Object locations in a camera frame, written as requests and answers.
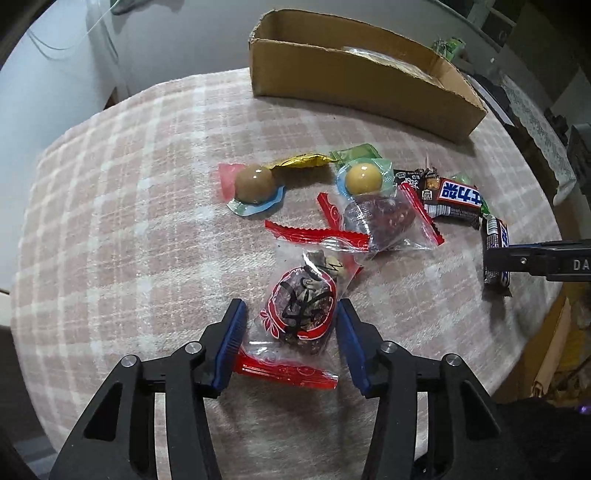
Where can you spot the clear plastic snack package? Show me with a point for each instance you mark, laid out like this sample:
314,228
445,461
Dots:
392,60

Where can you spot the yellow foil candy packet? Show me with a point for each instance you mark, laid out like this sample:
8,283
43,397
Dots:
300,161

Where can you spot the small brown chocolate bar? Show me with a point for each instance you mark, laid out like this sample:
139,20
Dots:
496,230

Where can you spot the wooden frame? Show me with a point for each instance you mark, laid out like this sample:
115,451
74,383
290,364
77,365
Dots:
563,337

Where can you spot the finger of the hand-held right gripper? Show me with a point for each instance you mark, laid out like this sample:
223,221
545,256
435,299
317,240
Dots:
538,245
517,263

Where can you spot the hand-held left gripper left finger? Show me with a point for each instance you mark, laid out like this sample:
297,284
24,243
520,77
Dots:
228,341

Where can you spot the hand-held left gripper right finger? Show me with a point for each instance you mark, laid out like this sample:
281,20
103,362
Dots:
353,346

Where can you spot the white appliance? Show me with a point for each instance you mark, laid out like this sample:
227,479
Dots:
60,78

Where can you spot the black speaker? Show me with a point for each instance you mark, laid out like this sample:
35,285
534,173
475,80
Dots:
581,152

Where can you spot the large brown chocolate bar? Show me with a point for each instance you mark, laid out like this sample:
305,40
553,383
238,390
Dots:
455,198

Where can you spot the green candy wrapper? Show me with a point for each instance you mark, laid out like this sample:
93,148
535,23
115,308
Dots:
487,207

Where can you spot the date packet with red label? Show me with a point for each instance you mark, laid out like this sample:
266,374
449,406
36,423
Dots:
300,304

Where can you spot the cardboard box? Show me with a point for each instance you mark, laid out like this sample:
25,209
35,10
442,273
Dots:
351,78

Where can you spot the green printed carton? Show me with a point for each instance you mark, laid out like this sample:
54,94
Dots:
450,48

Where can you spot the white lace cloth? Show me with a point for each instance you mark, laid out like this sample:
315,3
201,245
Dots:
540,129

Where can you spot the clear red-edged date packet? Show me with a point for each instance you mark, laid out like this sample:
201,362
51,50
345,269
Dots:
388,219

